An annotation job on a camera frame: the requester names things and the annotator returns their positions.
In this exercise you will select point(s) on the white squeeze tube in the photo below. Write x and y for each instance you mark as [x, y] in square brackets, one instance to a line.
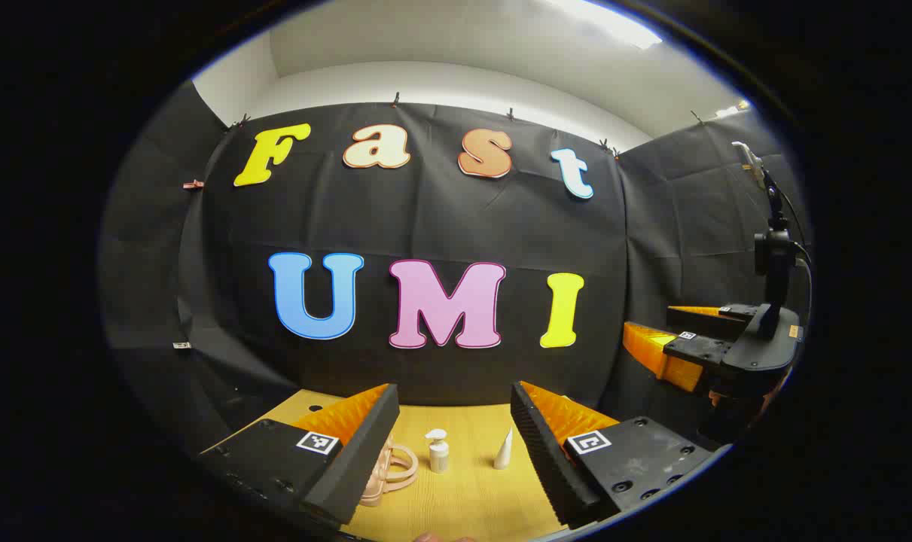
[504, 455]

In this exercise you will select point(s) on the small pink suitcase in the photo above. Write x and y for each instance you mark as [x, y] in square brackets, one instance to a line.
[376, 474]

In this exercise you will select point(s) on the white pump bottle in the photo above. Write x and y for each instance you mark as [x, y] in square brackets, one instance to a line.
[439, 455]

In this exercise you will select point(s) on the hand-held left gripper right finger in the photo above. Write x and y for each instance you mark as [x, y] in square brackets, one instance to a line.
[542, 452]

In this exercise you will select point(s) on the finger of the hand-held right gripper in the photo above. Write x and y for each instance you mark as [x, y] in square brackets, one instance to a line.
[730, 320]
[696, 350]

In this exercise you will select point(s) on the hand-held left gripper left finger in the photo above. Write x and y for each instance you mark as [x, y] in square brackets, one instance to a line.
[365, 452]

